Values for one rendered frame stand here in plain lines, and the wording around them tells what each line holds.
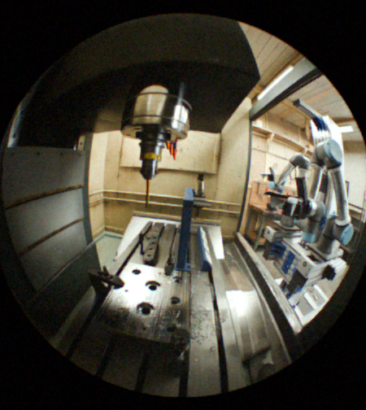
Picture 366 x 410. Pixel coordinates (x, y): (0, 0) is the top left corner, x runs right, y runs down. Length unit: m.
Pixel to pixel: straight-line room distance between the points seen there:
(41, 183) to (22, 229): 0.18
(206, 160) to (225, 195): 0.38
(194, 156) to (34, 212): 1.25
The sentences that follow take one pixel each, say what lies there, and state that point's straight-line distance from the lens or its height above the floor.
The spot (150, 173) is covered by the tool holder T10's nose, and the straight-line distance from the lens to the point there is 0.30.
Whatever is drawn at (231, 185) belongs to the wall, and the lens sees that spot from 1.38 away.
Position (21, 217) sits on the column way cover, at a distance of 0.56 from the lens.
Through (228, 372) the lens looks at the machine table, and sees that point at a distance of 0.45.
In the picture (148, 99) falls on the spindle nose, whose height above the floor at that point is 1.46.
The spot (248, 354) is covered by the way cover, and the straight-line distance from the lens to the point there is 0.70.
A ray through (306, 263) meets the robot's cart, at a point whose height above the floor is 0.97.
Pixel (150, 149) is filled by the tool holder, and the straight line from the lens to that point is 0.30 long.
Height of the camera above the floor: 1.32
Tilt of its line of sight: 13 degrees down
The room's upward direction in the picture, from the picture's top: 6 degrees clockwise
